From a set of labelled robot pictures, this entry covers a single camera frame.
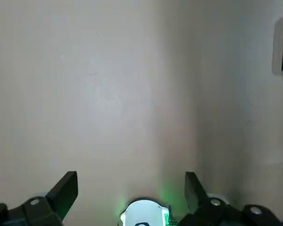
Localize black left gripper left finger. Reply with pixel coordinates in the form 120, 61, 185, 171
0, 171, 78, 226

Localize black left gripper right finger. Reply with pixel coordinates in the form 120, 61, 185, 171
179, 171, 283, 226

